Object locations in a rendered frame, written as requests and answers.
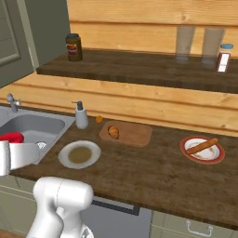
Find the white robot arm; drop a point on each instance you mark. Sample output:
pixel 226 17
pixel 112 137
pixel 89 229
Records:
pixel 62 198

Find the brown croissant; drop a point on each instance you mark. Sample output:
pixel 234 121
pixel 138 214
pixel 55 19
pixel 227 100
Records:
pixel 113 132

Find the wooden cutting board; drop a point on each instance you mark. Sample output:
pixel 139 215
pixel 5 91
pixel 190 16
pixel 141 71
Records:
pixel 133 133

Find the dark jam jar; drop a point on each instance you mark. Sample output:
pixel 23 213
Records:
pixel 74 48

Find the grey-green cabinet side panel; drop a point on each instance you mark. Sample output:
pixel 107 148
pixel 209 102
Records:
pixel 49 28

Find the grey-green cabinet door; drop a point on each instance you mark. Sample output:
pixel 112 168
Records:
pixel 10 37

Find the small orange round object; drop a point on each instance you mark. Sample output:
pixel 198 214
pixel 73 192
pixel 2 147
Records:
pixel 99 119

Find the white soap dispenser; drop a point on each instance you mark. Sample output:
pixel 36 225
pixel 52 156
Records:
pixel 81 117

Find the tan round flat pastry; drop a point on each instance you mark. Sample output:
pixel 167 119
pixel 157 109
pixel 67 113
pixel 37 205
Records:
pixel 80 155

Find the dark wooden shelf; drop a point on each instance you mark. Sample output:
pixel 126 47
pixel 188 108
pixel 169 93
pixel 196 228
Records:
pixel 139 69

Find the steel sink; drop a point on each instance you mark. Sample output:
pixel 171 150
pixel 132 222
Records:
pixel 34 127

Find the long brown baguette pastry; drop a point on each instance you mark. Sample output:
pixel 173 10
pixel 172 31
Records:
pixel 201 146

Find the red-rimmed white plate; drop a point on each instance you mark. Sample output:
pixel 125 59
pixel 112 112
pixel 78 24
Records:
pixel 214 155

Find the clear drinking glass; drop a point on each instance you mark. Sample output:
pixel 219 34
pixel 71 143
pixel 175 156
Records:
pixel 212 43
pixel 185 40

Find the grey dishwasher door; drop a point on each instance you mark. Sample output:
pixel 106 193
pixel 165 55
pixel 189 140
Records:
pixel 117 223

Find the steel tap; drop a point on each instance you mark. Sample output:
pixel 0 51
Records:
pixel 13 102

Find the red rounded object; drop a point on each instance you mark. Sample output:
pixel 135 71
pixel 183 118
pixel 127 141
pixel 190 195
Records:
pixel 12 137

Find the grey-green drawer front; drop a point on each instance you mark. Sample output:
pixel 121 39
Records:
pixel 173 224

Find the grey-green base cupboard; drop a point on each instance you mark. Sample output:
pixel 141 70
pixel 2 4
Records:
pixel 15 201

